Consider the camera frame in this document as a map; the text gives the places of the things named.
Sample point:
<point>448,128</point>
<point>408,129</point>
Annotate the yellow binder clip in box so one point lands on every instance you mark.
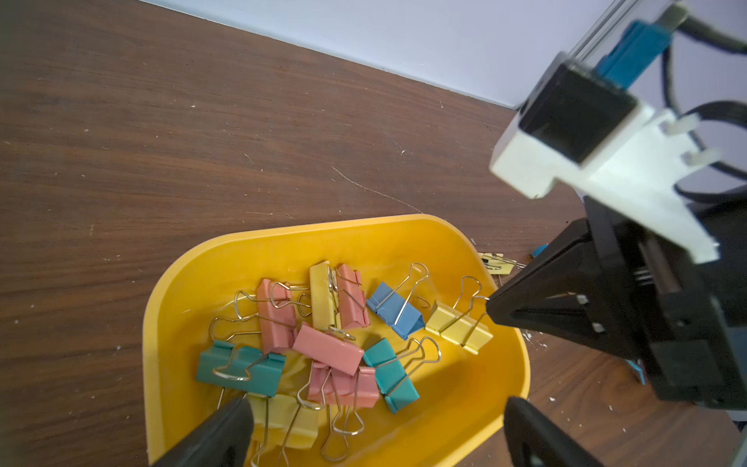
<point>323,297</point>

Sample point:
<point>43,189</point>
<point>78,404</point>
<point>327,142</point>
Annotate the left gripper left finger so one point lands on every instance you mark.
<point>221,440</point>

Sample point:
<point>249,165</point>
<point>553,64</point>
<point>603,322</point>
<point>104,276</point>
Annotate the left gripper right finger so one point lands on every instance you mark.
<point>533,440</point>

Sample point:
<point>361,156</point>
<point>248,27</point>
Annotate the blue binder clip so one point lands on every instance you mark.
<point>392,304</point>

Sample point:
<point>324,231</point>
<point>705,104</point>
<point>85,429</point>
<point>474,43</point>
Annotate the teal binder clip in box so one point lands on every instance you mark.
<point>241,368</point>

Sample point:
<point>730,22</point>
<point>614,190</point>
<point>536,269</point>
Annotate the yellow binder clip bottom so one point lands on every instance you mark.
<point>282,422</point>

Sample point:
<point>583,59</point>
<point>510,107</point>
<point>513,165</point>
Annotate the yellow binder clip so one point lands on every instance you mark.
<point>323,297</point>
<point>498,265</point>
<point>282,422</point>
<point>455,324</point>

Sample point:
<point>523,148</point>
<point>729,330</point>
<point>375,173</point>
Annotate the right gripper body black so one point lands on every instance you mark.
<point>688,320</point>

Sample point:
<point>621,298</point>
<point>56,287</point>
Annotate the pink binder clip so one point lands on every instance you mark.
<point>353,308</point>
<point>328,385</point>
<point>278,318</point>
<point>321,347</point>

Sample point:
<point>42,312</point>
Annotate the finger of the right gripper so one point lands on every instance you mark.
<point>578,289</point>

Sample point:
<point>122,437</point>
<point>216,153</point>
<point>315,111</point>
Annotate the teal binder clip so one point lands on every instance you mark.
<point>394,370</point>
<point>539,250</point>
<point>241,368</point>

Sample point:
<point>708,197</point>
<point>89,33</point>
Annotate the yellow plastic storage box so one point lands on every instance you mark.
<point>355,343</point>

